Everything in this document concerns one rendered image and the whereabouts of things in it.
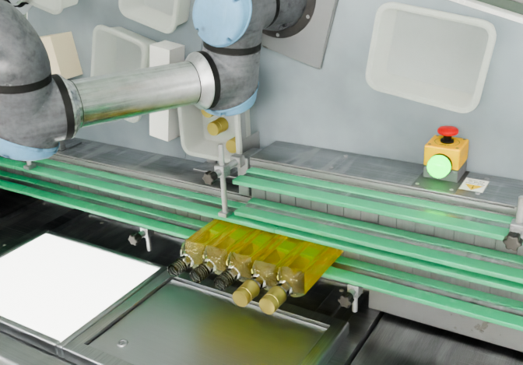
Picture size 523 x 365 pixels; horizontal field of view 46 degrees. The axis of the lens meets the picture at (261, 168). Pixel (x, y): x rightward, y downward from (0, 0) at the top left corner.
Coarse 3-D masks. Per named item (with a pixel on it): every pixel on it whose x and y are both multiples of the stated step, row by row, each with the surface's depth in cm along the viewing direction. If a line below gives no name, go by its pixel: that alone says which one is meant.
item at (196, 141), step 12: (180, 108) 149; (192, 108) 152; (180, 120) 150; (192, 120) 153; (204, 120) 155; (228, 120) 151; (180, 132) 151; (192, 132) 153; (204, 132) 157; (228, 132) 153; (240, 132) 143; (192, 144) 154; (204, 144) 155; (216, 144) 154; (240, 144) 143; (204, 156) 150; (216, 156) 148; (228, 156) 147
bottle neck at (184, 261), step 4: (184, 256) 127; (188, 256) 127; (176, 260) 126; (180, 260) 126; (184, 260) 126; (188, 260) 127; (172, 264) 124; (176, 264) 125; (180, 264) 125; (184, 264) 126; (188, 264) 127; (168, 268) 125; (172, 268) 126; (176, 268) 124; (180, 268) 124; (184, 268) 126; (168, 272) 126; (172, 272) 126; (176, 272) 126; (180, 272) 125; (172, 276) 125; (176, 276) 125
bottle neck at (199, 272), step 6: (204, 264) 123; (210, 264) 124; (192, 270) 122; (198, 270) 122; (204, 270) 122; (210, 270) 124; (192, 276) 123; (198, 276) 124; (204, 276) 122; (198, 282) 122
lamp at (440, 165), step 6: (432, 156) 121; (438, 156) 119; (444, 156) 119; (432, 162) 119; (438, 162) 118; (444, 162) 118; (450, 162) 119; (432, 168) 119; (438, 168) 118; (444, 168) 118; (450, 168) 119; (432, 174) 120; (438, 174) 119; (444, 174) 119
